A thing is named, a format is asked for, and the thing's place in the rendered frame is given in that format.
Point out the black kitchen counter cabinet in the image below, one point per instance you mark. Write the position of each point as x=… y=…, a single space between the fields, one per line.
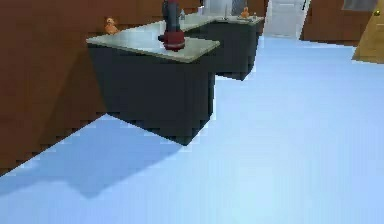
x=156 y=86

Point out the small clear bottle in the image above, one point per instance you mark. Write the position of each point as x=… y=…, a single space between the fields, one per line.
x=182 y=15

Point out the thin grey sink tap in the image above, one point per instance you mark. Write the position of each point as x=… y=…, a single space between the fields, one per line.
x=226 y=12

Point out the orange lumpy food item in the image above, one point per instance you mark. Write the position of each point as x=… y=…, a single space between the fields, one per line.
x=245 y=13

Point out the orange round food item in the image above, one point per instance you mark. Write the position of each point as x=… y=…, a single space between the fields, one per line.
x=111 y=26

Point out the brass round door knob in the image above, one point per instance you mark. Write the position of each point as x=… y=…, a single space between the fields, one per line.
x=377 y=13

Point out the grey framed wall window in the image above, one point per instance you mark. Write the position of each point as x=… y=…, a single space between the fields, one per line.
x=359 y=4

